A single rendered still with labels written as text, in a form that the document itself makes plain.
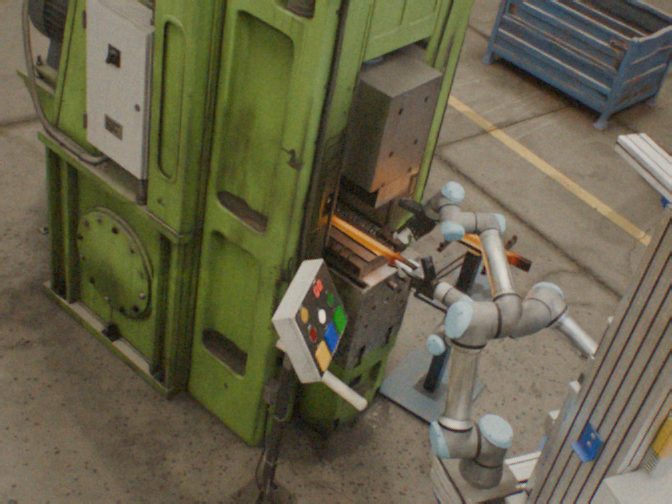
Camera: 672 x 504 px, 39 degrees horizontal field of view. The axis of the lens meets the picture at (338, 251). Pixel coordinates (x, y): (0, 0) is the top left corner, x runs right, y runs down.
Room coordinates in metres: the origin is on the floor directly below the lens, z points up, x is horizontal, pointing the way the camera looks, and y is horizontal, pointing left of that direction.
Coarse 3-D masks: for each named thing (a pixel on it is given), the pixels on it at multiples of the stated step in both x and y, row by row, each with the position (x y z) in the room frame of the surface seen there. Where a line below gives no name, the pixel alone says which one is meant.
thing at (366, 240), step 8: (336, 224) 3.08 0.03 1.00; (344, 224) 3.08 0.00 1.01; (352, 232) 3.03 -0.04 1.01; (360, 232) 3.04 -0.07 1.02; (360, 240) 3.01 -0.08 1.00; (368, 240) 2.99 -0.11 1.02; (376, 248) 2.96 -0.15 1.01; (384, 248) 2.96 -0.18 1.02; (392, 256) 2.91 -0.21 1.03; (400, 256) 2.92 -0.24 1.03; (408, 264) 2.88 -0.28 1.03; (416, 264) 2.88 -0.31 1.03
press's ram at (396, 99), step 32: (384, 64) 3.04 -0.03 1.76; (416, 64) 3.09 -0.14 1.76; (384, 96) 2.83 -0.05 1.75; (416, 96) 2.94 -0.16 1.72; (352, 128) 2.89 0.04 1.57; (384, 128) 2.82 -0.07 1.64; (416, 128) 2.99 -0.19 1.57; (352, 160) 2.88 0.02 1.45; (384, 160) 2.85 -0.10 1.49; (416, 160) 3.03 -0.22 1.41
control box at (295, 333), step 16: (304, 272) 2.52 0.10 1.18; (320, 272) 2.54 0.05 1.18; (288, 288) 2.44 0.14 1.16; (304, 288) 2.42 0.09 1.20; (288, 304) 2.34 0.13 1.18; (304, 304) 2.36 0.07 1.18; (320, 304) 2.44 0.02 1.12; (336, 304) 2.54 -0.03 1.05; (288, 320) 2.26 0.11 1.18; (288, 336) 2.26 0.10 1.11; (304, 336) 2.27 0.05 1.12; (320, 336) 2.35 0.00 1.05; (288, 352) 2.26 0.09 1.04; (304, 352) 2.25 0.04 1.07; (304, 368) 2.25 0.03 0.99; (320, 368) 2.27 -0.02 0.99
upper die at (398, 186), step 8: (344, 176) 2.95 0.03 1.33; (400, 176) 2.97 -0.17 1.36; (408, 176) 3.01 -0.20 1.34; (344, 184) 2.94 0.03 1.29; (352, 184) 2.92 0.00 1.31; (392, 184) 2.93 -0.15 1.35; (400, 184) 2.97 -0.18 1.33; (408, 184) 3.02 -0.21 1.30; (352, 192) 2.92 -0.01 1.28; (360, 192) 2.90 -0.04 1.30; (368, 192) 2.88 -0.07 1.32; (376, 192) 2.86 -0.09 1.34; (384, 192) 2.89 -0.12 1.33; (392, 192) 2.94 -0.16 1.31; (400, 192) 2.99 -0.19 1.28; (368, 200) 2.88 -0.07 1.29; (376, 200) 2.86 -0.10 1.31; (384, 200) 2.90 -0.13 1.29
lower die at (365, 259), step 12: (336, 216) 3.15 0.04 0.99; (336, 228) 3.06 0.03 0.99; (360, 228) 3.10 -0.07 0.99; (348, 240) 3.00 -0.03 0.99; (384, 240) 3.05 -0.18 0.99; (324, 252) 2.96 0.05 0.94; (336, 252) 2.93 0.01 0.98; (348, 252) 2.94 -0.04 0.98; (360, 252) 2.94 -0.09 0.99; (372, 252) 2.95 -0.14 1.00; (348, 264) 2.89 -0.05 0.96; (360, 264) 2.88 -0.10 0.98; (372, 264) 2.92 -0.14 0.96; (360, 276) 2.87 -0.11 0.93
